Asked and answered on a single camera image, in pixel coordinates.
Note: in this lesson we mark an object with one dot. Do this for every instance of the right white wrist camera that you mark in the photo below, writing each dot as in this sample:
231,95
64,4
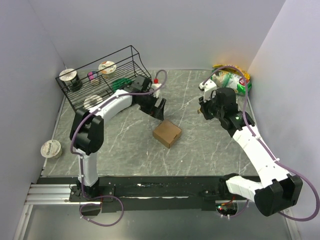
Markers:
207,88

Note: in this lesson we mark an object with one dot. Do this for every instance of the brown cardboard express box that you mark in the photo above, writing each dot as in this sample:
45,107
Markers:
167,133

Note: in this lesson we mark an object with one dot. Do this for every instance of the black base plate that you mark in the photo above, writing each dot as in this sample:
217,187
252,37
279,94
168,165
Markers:
118,204

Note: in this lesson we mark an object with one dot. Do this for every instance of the black wire rack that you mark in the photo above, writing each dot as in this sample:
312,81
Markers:
129,65

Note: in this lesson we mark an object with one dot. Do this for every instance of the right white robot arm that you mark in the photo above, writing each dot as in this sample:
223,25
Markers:
277,189

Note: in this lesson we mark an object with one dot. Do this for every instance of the green lidded cup noodle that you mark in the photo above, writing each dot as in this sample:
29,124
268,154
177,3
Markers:
119,83

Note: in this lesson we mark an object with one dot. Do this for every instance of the green chips bag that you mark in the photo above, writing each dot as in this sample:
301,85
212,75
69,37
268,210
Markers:
229,78

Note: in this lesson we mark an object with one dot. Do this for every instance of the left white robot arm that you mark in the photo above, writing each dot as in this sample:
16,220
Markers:
87,132

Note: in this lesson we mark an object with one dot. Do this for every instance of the white yogurt cup on table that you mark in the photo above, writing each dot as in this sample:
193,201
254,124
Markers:
51,149

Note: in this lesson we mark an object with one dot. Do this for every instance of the black yogurt cup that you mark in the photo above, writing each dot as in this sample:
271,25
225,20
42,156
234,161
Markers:
70,78

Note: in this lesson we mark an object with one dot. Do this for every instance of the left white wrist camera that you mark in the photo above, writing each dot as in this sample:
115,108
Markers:
156,88

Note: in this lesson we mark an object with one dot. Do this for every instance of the aluminium rail frame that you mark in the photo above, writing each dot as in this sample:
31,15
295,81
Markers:
50,195

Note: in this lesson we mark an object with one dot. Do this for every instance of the white Chobani yogurt cup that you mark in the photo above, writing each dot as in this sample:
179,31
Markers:
107,69

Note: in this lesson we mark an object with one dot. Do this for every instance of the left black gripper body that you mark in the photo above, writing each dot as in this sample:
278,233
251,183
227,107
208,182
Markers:
147,104

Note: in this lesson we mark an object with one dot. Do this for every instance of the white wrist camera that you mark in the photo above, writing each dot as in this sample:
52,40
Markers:
207,88
156,88

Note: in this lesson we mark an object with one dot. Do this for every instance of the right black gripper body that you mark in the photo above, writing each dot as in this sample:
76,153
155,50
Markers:
209,109

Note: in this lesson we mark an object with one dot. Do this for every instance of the small rubiks cube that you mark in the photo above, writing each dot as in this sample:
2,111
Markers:
93,77

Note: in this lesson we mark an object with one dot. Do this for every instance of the white toilet paper roll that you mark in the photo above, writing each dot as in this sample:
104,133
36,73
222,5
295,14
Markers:
92,101

